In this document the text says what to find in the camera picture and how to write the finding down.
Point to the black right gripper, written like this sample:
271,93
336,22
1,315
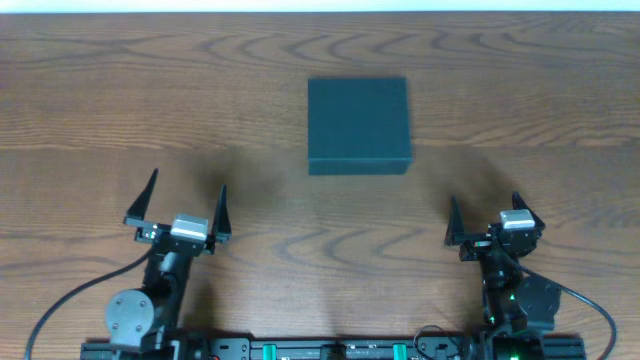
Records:
474,248

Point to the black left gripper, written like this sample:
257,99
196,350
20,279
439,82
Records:
155,230

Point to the dark green box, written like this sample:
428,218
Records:
358,126

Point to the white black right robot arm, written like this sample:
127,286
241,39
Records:
518,309

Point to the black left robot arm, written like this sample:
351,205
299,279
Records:
139,320

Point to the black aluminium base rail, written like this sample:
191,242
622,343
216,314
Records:
427,347

